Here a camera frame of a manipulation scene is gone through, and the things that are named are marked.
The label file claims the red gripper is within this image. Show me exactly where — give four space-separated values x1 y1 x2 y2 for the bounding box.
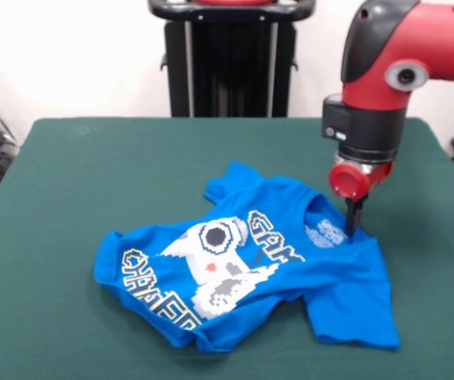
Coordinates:
328 160 394 235

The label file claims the blue game-controller print t-shirt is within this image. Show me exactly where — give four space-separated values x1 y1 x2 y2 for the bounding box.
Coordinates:
93 160 402 353

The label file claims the dark green table cloth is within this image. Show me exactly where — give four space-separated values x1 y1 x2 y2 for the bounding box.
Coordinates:
0 116 454 380

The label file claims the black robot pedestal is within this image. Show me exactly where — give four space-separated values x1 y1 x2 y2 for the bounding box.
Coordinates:
146 0 316 118

